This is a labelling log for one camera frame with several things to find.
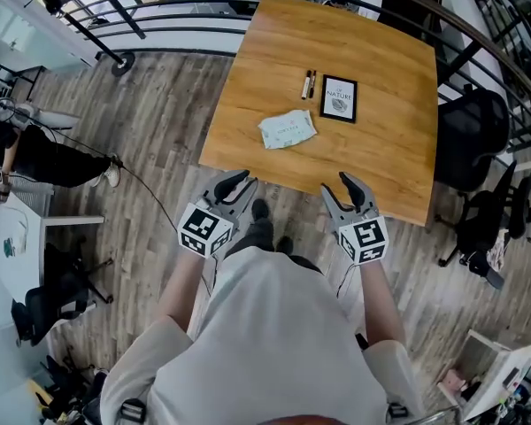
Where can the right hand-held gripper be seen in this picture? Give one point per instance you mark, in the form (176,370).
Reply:
(363,239)

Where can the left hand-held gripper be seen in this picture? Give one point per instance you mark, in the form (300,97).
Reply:
(203,230)

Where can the white lidded wet wipe pack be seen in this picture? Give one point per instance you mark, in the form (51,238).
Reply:
(287,129)

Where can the person's right forearm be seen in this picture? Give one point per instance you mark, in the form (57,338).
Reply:
(380,303)

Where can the person's left forearm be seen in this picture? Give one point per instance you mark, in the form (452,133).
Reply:
(181,290)

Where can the person's black shoe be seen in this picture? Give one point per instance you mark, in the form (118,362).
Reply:
(285,244)
(261,210)

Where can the person's black trousers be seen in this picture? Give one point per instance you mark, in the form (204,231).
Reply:
(259,237)

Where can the wooden table with white legs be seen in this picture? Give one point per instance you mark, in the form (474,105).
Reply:
(380,157)

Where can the black framed leaf picture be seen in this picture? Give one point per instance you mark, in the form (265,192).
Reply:
(338,99)

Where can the black marker pen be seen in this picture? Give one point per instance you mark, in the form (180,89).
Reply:
(313,84)

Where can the white barrel marker pen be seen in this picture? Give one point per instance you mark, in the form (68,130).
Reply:
(306,86)

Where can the black office chair with headrest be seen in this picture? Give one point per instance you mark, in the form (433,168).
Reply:
(482,224)

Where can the black mesh office chair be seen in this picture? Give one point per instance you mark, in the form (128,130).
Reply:
(469,135)

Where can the person's white shirt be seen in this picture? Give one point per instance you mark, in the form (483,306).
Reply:
(265,348)

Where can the pink cloth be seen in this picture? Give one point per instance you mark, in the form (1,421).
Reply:
(497,252)

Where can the black coat rack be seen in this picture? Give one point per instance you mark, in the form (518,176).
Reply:
(123,64)

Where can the grey white office chair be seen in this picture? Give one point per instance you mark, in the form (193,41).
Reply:
(53,118)

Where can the pink box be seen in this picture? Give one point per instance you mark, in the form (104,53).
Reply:
(455,380)

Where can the black metal railing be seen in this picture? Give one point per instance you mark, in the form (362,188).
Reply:
(509,60)

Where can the white desk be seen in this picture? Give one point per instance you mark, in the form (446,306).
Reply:
(9,255)

